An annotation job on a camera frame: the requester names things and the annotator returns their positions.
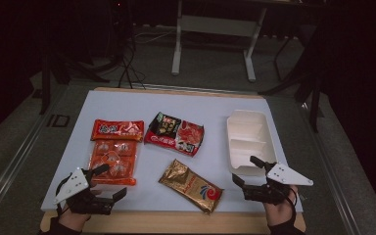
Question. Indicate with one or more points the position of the black floor socket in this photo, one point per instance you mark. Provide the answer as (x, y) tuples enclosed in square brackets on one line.
[(58, 120)]

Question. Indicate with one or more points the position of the person's left hand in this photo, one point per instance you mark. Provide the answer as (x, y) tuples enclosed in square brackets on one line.
[(73, 221)]

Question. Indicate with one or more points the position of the white metal table frame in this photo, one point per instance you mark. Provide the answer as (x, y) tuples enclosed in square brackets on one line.
[(215, 26)]

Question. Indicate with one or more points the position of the person's right hand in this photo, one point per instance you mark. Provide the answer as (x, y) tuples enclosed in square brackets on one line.
[(279, 213)]

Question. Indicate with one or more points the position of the metal floor rail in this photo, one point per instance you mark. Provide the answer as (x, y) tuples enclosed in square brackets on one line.
[(336, 182), (9, 169)]

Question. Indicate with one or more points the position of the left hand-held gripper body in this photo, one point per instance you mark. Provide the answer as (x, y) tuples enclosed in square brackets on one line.
[(73, 184)]

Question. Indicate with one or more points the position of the red and black sauce packet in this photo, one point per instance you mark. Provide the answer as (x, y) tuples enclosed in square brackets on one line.
[(176, 133)]

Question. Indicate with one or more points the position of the white table sheet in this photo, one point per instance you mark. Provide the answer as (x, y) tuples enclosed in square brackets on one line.
[(176, 101)]

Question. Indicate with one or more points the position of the black metal stand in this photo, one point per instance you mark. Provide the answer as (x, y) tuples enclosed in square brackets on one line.
[(315, 98), (45, 88)]

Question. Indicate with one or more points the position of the gold foil packet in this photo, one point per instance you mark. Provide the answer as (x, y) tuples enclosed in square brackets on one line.
[(192, 187)]

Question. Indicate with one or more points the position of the orange snack packet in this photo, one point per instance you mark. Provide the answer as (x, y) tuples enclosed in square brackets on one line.
[(117, 130)]

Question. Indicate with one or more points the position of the white compartment box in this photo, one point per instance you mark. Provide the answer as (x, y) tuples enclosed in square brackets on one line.
[(249, 137)]

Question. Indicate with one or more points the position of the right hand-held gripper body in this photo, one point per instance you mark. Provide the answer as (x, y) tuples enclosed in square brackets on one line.
[(287, 176)]

